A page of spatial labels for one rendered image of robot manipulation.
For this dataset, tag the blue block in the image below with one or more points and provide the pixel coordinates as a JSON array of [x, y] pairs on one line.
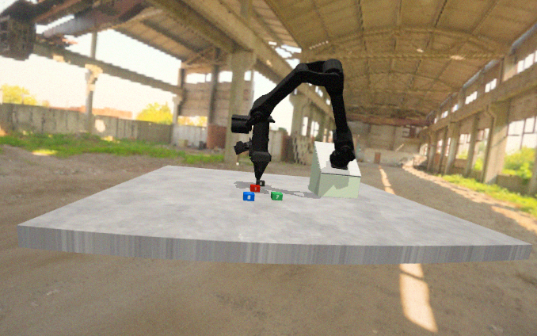
[[248, 196]]

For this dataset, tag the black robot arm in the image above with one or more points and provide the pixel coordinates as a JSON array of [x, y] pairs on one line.
[[332, 79]]

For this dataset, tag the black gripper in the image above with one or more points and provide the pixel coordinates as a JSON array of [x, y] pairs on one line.
[[260, 156]]

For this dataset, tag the green block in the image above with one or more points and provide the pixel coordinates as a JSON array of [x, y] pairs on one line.
[[276, 196]]

